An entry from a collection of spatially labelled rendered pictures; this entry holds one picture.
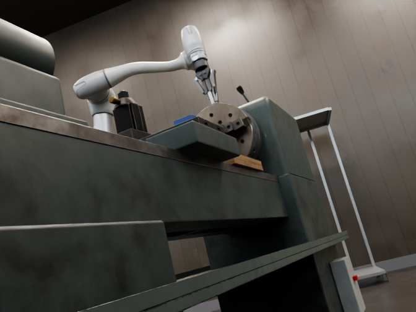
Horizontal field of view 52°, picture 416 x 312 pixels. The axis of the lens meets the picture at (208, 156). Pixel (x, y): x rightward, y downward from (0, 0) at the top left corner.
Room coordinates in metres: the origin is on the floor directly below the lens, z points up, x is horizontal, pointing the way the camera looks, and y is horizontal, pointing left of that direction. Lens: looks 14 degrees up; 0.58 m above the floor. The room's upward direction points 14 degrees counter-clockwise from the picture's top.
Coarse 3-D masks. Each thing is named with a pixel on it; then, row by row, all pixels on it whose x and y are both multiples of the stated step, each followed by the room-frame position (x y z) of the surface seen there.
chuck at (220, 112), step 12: (204, 108) 1.82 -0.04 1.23; (216, 108) 1.80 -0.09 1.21; (228, 108) 1.78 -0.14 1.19; (216, 120) 1.81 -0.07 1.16; (228, 120) 1.79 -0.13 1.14; (252, 120) 1.80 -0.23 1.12; (240, 132) 1.77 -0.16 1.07; (252, 132) 1.75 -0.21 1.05; (240, 144) 1.78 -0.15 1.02; (252, 144) 1.76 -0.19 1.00; (252, 156) 1.82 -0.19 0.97
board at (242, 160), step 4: (240, 156) 1.45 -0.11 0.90; (244, 156) 1.48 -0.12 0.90; (228, 160) 1.39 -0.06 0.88; (232, 160) 1.39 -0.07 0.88; (236, 160) 1.40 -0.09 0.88; (240, 160) 1.44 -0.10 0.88; (244, 160) 1.48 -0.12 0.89; (248, 160) 1.52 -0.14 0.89; (252, 160) 1.56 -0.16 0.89; (256, 160) 1.61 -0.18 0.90; (232, 164) 1.39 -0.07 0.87; (236, 164) 1.41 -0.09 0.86; (240, 164) 1.43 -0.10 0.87; (244, 164) 1.46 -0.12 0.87; (248, 164) 1.51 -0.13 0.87; (252, 164) 1.55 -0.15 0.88; (256, 164) 1.60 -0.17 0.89; (260, 164) 1.64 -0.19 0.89; (252, 168) 1.56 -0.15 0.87; (256, 168) 1.58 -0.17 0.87; (260, 168) 1.63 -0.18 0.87
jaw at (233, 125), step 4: (236, 120) 1.73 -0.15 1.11; (240, 120) 1.72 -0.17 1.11; (244, 120) 1.76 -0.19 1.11; (248, 120) 1.77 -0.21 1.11; (224, 124) 1.73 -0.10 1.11; (228, 124) 1.72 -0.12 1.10; (232, 124) 1.74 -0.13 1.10; (236, 124) 1.73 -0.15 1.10; (240, 124) 1.73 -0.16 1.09; (244, 124) 1.73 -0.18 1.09; (248, 124) 1.76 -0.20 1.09; (224, 128) 1.72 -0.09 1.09; (228, 128) 1.73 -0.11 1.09; (232, 128) 1.72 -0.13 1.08; (236, 128) 1.73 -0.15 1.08; (240, 128) 1.75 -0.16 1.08; (244, 128) 1.76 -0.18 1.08; (228, 132) 1.74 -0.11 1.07; (232, 132) 1.76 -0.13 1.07
